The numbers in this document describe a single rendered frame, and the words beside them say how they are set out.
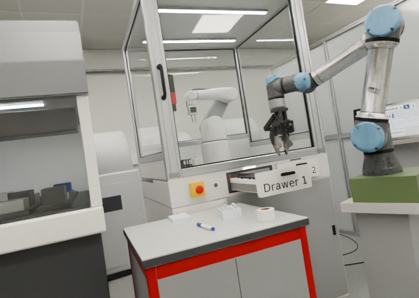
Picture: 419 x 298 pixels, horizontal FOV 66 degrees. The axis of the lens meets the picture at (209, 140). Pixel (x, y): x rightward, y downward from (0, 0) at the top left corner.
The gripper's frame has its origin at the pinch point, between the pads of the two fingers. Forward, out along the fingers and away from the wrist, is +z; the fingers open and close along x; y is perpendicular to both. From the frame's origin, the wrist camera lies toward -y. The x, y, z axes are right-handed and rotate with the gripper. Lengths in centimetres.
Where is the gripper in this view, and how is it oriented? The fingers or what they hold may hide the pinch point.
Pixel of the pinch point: (282, 152)
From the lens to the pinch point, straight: 151.2
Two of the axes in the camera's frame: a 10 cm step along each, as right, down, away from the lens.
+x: 9.2, -1.2, 3.6
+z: 1.4, 9.9, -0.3
